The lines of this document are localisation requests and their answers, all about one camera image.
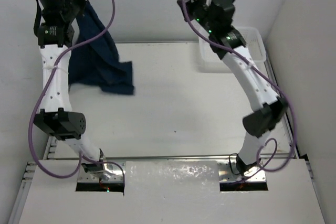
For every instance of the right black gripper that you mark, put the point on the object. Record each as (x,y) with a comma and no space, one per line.
(189,3)

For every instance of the dark blue denim trousers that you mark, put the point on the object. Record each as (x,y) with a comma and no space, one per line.
(98,64)

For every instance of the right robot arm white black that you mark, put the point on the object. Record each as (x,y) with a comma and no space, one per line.
(227,42)

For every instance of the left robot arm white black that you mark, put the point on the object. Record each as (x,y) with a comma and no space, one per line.
(53,113)

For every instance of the white plastic basket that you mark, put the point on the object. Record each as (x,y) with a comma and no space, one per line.
(208,62)

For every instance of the white front cover board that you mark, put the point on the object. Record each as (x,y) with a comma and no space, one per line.
(175,192)

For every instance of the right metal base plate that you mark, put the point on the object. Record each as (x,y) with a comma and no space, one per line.
(229,174)

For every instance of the metal base plate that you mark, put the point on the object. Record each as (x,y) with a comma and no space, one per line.
(229,174)
(105,173)

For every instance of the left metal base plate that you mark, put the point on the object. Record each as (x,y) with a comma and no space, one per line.
(105,173)

